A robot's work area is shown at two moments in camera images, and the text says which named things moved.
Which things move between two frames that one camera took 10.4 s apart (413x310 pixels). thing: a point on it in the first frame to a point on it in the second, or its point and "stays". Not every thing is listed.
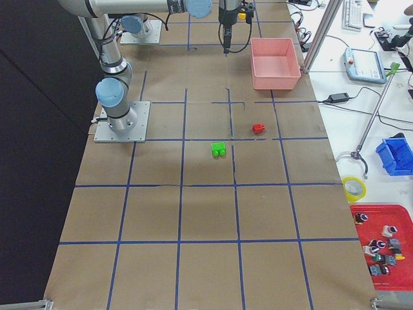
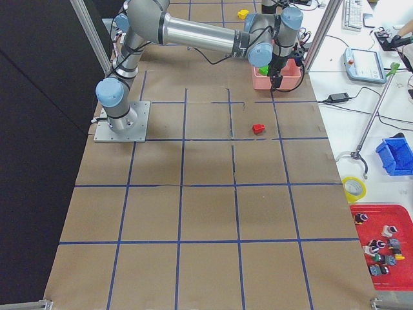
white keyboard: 352,15 stays
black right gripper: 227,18 to 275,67
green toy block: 218,148 to 264,70
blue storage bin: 396,155 stays
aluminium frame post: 331,11 stays
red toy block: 258,128 stays
